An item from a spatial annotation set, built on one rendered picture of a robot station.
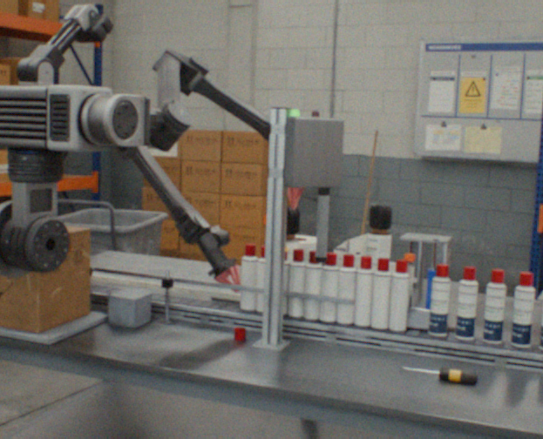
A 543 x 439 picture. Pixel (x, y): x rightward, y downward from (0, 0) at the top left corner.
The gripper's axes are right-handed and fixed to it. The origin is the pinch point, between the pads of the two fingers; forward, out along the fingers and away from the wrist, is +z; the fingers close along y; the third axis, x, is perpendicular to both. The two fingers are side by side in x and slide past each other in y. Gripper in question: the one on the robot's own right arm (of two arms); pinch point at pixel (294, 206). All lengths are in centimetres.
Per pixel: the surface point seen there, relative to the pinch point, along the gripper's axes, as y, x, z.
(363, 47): 87, -439, -94
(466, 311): -59, 22, 22
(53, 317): 52, 56, 30
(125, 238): 162, -158, 49
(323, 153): -17.8, 28.8, -19.3
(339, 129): -20.8, 24.5, -26.1
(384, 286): -35.6, 21.9, 17.6
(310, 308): -14.0, 22.0, 27.0
